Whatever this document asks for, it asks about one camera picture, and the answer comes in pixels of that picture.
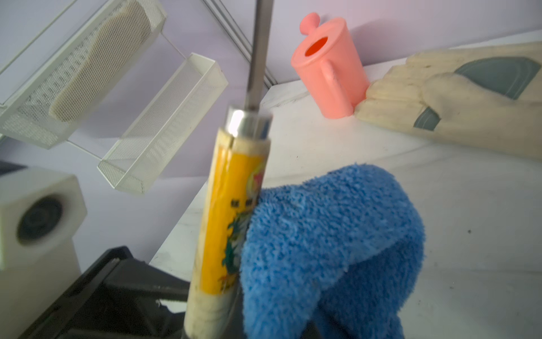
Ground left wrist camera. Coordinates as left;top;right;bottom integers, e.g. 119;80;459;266
1;162;87;338

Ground lower white mesh shelf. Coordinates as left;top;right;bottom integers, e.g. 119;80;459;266
97;53;228;194

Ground pink watering can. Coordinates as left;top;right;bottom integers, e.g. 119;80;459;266
291;13;370;119

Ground blue microfibre rag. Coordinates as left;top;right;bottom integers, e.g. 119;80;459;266
241;165;425;338

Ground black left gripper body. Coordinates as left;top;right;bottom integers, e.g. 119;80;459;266
21;247;190;338

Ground upper white mesh shelf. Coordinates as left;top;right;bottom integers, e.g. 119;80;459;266
1;1;167;149

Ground small sickle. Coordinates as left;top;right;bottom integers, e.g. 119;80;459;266
182;1;274;338

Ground white mesh shelf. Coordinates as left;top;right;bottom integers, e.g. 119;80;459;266
1;1;167;149
97;53;228;194

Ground beige glove in shelf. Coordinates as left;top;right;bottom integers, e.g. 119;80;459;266
49;1;151;121

